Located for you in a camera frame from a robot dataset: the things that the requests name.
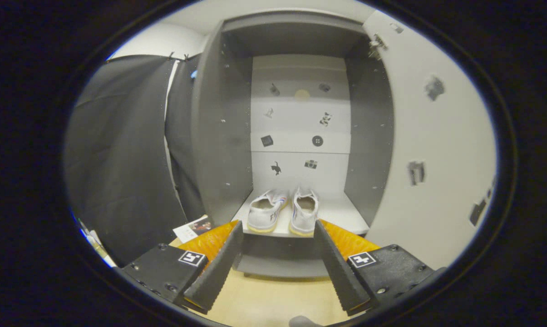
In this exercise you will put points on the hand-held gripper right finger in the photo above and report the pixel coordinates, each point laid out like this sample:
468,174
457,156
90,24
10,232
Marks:
339,272

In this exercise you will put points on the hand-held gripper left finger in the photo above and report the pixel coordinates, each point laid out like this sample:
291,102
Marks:
219,272

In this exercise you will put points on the white striped shoe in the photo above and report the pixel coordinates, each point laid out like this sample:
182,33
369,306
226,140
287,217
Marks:
264,213
304,213

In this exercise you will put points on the dark grey shoe cabinet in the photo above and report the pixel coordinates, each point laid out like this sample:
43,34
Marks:
219,136

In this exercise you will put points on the white book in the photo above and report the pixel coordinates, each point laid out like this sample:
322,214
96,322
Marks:
187,229

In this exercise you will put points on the white and blue equipment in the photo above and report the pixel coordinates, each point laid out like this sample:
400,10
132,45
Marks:
96,247

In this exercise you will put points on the black backdrop cloth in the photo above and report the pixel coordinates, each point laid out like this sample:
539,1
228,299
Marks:
119,159

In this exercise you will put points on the row of small backdrop clips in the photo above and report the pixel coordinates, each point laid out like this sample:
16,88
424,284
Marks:
171,56

